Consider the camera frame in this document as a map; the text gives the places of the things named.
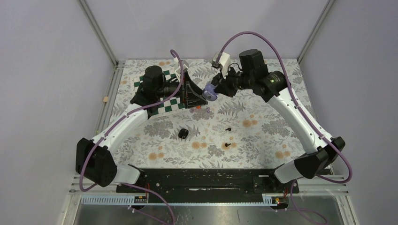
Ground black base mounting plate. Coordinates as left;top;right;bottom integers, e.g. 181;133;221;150
115;168;300;204

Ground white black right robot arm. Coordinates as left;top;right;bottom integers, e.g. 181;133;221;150
203;49;345;193

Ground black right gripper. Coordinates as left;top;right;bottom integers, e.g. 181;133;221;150
214;65;254;98

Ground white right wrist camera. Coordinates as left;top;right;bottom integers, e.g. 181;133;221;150
212;52;231;79

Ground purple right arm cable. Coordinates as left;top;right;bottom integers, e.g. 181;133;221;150
217;31;353;184

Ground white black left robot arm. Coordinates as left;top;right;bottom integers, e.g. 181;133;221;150
75;65;207;193

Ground purple earbud charging case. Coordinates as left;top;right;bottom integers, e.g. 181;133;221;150
202;83;218;101

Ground small purple ear tips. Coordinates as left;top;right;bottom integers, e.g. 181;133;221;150
189;107;211;113

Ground floral patterned table mat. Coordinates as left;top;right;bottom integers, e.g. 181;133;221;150
107;59;324;170

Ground green white checkered board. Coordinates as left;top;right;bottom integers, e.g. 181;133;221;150
128;66;185;117

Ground black round cap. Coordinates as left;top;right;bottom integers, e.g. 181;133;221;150
178;128;189;139

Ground white slotted cable duct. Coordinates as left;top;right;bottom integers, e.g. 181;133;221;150
81;194;289;206

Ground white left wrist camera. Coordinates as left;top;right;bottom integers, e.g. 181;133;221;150
174;58;189;81

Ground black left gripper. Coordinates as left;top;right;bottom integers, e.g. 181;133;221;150
156;71;208;108

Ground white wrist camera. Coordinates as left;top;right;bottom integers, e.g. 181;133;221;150
174;58;189;81
212;52;231;79

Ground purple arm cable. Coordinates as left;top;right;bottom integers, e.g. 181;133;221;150
217;31;353;184
78;49;184;192

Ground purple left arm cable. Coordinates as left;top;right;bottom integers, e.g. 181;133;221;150
78;49;184;192

